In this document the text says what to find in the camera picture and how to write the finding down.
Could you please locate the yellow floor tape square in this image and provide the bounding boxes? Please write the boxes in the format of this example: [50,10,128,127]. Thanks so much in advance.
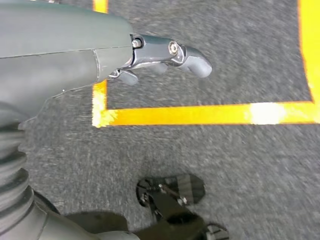
[91,0,320,129]

